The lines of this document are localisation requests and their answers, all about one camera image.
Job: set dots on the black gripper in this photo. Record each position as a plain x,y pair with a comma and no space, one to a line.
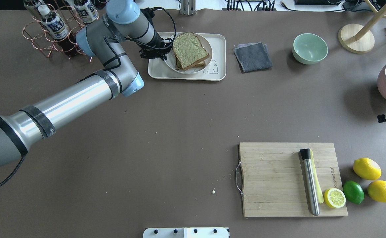
156,41

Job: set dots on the white round plate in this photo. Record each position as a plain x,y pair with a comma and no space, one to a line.
171,61

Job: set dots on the bread slice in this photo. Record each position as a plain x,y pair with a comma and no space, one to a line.
181,62
187,45

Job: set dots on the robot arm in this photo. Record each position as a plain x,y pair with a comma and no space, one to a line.
122,21

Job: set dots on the cream rabbit tray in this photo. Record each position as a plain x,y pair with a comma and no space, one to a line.
215,71

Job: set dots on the drink bottle white cap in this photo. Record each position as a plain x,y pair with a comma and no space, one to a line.
86,10
53,23

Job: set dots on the grey folded cloth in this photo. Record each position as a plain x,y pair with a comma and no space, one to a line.
253,57

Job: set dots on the mint green bowl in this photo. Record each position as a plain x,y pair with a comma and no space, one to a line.
309,48

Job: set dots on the bamboo cutting board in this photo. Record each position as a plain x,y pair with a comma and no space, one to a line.
272,180

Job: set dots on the steel muddler black tip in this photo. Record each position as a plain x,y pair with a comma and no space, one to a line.
309,181

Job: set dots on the wooden mug tree stand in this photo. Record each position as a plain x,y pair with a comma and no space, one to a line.
357,38

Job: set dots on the yellow plastic knife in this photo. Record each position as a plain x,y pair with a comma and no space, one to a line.
320,196

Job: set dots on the half cut lemon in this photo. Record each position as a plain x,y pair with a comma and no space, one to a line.
334,198

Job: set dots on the yellow lemon upper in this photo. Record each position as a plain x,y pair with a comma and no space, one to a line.
367,169

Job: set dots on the yellow lemon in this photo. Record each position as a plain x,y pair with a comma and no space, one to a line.
367,169
377,190

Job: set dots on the green lime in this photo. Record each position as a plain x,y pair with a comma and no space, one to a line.
353,192

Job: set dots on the yellow lemon lower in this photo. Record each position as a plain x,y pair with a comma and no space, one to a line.
377,190

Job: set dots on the copper wire bottle rack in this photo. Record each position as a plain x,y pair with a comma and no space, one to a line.
42,40

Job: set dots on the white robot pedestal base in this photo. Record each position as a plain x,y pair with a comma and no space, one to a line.
187,232

